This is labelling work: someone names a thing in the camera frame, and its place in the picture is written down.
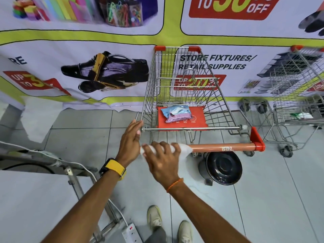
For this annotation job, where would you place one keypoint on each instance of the printed store banner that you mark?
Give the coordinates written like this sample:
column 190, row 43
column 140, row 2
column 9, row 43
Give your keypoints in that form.
column 76, row 48

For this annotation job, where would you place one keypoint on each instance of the white wiping cloth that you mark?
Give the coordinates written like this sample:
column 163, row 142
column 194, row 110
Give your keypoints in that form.
column 186, row 151

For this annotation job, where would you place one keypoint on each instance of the person's left forearm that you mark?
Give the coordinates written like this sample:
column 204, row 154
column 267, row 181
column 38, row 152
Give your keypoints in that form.
column 86, row 207

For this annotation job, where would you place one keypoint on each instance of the yellow band smartwatch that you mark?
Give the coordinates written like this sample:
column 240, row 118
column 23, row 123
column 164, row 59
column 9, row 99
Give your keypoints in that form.
column 113, row 166

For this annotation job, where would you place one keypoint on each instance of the person's left hand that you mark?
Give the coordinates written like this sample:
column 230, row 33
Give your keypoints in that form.
column 129, row 144

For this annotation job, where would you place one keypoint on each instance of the person's right hand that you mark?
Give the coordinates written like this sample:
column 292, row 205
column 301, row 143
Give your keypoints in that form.
column 162, row 165

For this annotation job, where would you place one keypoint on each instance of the black round pedal bin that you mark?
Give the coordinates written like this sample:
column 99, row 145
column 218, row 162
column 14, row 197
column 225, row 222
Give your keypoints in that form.
column 222, row 169

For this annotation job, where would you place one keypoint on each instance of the orange cart seat panel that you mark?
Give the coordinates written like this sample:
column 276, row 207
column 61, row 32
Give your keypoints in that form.
column 200, row 116

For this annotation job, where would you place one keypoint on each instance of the person's left beige shoe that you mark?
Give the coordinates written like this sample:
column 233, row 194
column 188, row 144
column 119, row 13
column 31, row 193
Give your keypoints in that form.
column 154, row 216

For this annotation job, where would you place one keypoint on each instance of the person's grey trousers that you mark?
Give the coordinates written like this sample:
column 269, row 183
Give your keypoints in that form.
column 157, row 236

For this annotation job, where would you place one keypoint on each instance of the green and white plastic bag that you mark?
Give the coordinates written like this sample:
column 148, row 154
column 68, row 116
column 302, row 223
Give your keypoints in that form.
column 301, row 115

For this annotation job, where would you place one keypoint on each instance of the metal table frame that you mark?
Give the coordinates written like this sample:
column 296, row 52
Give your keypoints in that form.
column 73, row 180

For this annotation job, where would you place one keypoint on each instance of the person's beige shoe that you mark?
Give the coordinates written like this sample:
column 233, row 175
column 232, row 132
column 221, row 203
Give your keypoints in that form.
column 184, row 232
column 154, row 216

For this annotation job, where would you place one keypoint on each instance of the person's left thumb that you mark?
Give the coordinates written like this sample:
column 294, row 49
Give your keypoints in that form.
column 138, row 131

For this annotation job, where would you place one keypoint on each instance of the person's right thumb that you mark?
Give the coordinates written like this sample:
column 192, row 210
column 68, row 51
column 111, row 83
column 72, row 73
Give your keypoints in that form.
column 146, row 152

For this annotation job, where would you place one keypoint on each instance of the person's right forearm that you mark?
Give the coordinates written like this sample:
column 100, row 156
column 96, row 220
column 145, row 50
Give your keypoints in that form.
column 205, row 212

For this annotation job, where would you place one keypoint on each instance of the white power strip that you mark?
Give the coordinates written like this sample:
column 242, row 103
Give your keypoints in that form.
column 131, row 232

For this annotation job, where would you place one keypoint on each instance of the blue and pink wipes packet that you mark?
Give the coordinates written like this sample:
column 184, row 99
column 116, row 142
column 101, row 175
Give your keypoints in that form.
column 174, row 113

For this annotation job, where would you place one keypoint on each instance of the empty metal shopping cart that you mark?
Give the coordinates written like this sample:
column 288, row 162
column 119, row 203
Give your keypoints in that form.
column 296, row 48

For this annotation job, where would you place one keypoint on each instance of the person's right beige shoe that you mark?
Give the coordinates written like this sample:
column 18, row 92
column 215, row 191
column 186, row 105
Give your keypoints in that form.
column 184, row 232

